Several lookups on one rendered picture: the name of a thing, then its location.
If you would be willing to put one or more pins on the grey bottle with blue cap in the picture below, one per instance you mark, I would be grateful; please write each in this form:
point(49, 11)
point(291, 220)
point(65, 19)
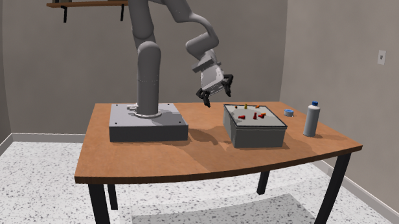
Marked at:
point(311, 119)

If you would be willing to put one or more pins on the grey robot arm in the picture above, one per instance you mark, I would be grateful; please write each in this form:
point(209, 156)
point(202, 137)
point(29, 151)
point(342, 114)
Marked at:
point(149, 54)

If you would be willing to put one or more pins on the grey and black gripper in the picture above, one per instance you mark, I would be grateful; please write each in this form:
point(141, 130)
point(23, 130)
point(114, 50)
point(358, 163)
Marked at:
point(213, 80)

